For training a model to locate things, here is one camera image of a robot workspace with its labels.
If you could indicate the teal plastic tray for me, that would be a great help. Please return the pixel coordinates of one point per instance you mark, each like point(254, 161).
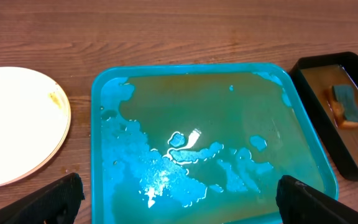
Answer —
point(199, 144)

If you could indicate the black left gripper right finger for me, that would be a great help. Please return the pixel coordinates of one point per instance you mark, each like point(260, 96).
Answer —
point(299, 203)

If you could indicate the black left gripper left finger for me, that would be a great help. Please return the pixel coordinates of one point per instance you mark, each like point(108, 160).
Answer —
point(56, 203)

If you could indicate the green and orange sponge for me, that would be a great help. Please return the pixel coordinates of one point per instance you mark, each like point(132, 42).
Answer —
point(343, 105)

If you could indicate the white plate with sauce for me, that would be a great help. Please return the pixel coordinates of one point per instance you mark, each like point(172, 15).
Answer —
point(35, 117)

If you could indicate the black water tray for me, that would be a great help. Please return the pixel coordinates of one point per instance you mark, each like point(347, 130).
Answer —
point(311, 77)

